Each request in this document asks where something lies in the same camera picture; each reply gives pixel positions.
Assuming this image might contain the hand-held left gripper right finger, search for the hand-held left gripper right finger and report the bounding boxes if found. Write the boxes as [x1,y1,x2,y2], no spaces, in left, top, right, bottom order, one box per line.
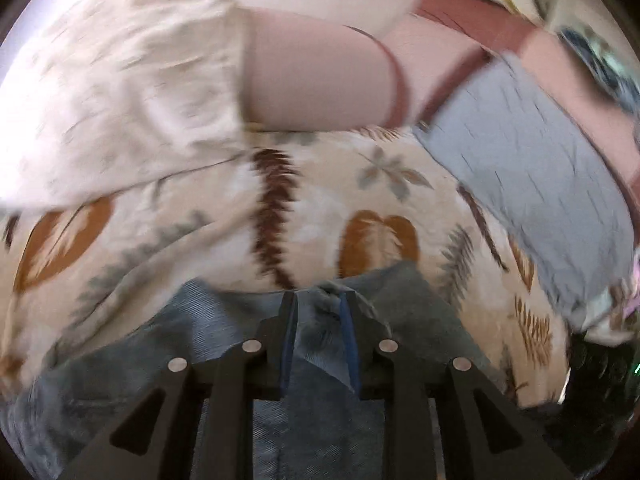
[340,290,576,480]

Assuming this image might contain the pink bolster cushion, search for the pink bolster cushion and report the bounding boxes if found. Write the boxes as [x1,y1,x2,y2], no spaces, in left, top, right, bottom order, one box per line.
[245,7,416,133]

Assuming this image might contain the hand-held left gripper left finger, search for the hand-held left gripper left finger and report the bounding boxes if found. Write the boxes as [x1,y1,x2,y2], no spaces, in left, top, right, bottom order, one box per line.
[57,290,301,480]

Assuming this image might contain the light blue quilted pillow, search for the light blue quilted pillow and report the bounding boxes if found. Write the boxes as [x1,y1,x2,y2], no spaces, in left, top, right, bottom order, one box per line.
[412,52,638,331]

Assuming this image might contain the blue denim pants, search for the blue denim pants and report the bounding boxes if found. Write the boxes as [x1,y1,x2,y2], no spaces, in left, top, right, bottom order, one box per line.
[0,260,511,480]

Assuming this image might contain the leaf-printed bedspread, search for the leaf-printed bedspread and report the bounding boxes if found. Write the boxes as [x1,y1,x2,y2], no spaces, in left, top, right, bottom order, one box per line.
[0,125,576,411]

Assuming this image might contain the white textured pillow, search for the white textured pillow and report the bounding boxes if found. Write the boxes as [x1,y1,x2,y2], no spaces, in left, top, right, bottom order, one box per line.
[0,0,256,211]

